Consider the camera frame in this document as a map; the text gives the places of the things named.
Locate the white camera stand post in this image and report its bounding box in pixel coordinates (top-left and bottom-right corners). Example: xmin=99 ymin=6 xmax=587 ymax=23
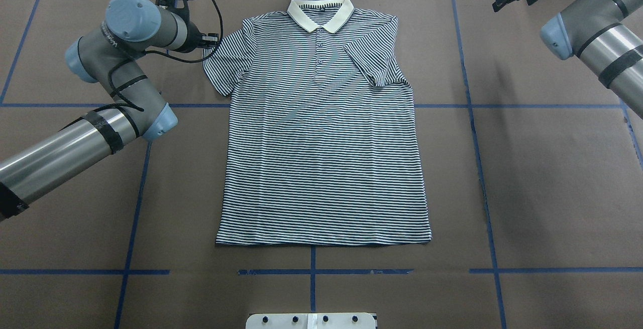
xmin=245 ymin=312 xmax=378 ymax=328

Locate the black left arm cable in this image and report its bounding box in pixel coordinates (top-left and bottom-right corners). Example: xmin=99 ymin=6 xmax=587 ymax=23
xmin=108 ymin=0 xmax=224 ymax=114

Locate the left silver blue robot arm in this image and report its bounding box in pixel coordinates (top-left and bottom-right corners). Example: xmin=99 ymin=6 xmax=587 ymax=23
xmin=2 ymin=0 xmax=221 ymax=220

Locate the striped polo shirt white collar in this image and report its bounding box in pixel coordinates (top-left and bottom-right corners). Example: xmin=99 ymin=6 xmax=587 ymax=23
xmin=203 ymin=0 xmax=432 ymax=246

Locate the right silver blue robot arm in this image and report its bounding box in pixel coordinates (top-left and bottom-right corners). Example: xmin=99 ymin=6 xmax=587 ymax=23
xmin=540 ymin=0 xmax=642 ymax=117

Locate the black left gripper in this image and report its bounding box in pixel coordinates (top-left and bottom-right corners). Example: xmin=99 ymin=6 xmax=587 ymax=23
xmin=182 ymin=22 xmax=220 ymax=53

